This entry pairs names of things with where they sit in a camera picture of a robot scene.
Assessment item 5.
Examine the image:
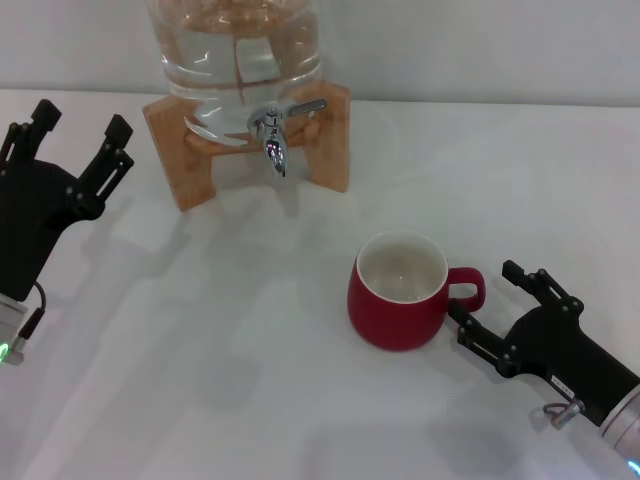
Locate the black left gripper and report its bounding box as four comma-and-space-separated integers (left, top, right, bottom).
0, 99, 135, 301

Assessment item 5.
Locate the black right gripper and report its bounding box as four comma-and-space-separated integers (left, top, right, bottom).
448, 259, 640, 426

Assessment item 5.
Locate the red ceramic cup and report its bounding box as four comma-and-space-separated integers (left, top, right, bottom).
347, 229, 487, 352

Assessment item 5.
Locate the chrome faucet tap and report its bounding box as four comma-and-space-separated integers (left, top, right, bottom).
248, 98, 329, 179

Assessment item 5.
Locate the wooden dispenser stand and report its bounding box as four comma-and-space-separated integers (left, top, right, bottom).
142, 82, 351, 212

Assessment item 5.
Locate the glass water dispenser jar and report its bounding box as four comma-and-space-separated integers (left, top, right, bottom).
144, 0, 324, 146

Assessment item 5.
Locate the right gripper cable connector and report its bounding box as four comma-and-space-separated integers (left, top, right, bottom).
542, 397, 586, 429

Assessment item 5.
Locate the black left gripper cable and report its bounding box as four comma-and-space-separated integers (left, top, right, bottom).
14, 280, 49, 351

